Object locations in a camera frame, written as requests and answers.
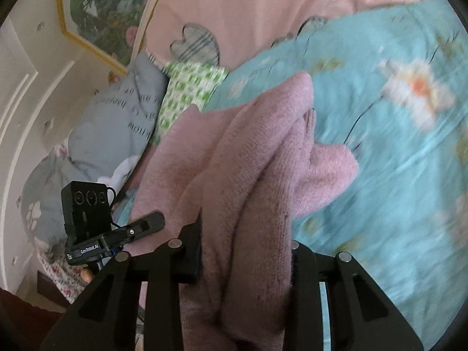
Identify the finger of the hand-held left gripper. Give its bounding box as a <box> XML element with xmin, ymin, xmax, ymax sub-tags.
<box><xmin>110</xmin><ymin>211</ymin><xmax>166</xmax><ymax>244</ymax></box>

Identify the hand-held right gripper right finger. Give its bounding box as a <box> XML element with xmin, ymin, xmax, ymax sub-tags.
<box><xmin>285</xmin><ymin>239</ymin><xmax>427</xmax><ymax>351</ymax></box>

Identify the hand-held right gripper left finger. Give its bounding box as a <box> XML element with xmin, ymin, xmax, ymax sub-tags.
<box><xmin>38</xmin><ymin>208</ymin><xmax>204</xmax><ymax>351</ymax></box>

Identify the mauve knitted sweater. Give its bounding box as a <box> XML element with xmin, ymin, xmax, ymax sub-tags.
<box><xmin>130</xmin><ymin>71</ymin><xmax>361</xmax><ymax>351</ymax></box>

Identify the grey printed pillow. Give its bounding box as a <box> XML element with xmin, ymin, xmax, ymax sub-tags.
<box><xmin>21</xmin><ymin>52</ymin><xmax>171</xmax><ymax>247</ymax></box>

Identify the dark red cloth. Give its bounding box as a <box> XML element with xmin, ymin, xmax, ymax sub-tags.
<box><xmin>0</xmin><ymin>287</ymin><xmax>71</xmax><ymax>351</ymax></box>

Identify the teal floral bed sheet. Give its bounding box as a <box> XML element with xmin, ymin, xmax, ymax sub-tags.
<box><xmin>110</xmin><ymin>0</ymin><xmax>468</xmax><ymax>351</ymax></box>

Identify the green checked pillow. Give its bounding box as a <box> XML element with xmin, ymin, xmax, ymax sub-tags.
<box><xmin>149</xmin><ymin>61</ymin><xmax>230</xmax><ymax>146</ymax></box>

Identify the gold framed floral painting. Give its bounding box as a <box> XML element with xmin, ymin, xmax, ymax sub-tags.
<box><xmin>55</xmin><ymin>0</ymin><xmax>173</xmax><ymax>77</ymax></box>

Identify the pink quilt with plaid hearts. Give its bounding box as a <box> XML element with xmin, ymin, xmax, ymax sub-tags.
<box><xmin>136</xmin><ymin>0</ymin><xmax>446</xmax><ymax>78</ymax></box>

